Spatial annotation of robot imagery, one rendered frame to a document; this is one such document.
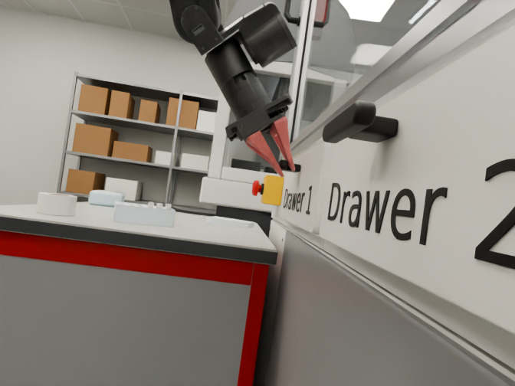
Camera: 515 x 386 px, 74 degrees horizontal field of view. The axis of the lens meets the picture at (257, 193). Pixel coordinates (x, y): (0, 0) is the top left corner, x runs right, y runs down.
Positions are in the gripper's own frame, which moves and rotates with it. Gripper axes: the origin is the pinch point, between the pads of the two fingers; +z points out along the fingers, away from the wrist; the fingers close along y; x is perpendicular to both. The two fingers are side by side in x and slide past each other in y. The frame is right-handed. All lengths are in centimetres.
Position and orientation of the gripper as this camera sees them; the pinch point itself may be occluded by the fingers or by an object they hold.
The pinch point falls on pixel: (285, 168)
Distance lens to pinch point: 50.9
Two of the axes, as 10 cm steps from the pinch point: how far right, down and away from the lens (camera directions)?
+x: -0.6, -0.1, 10.0
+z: 4.8, 8.7, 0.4
